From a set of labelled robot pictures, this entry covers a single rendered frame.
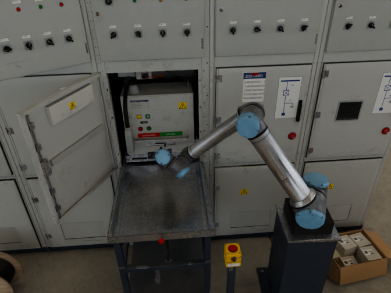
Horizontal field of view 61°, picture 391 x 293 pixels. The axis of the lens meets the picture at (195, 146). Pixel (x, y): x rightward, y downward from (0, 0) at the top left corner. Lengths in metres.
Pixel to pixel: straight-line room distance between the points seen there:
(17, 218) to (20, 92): 1.11
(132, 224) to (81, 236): 1.06
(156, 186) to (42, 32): 1.15
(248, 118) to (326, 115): 1.02
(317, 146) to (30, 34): 2.01
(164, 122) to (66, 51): 0.77
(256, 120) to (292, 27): 0.78
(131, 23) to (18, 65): 0.66
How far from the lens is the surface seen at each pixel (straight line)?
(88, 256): 3.10
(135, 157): 2.50
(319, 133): 2.57
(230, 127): 1.82
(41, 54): 2.08
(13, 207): 2.96
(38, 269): 3.17
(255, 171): 2.59
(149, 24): 2.05
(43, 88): 2.31
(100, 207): 2.78
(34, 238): 3.16
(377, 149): 2.87
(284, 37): 2.18
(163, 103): 2.28
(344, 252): 3.02
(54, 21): 2.07
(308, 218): 1.86
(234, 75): 2.18
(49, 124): 1.98
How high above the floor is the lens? 2.28
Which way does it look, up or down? 32 degrees down
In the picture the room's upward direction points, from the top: 1 degrees counter-clockwise
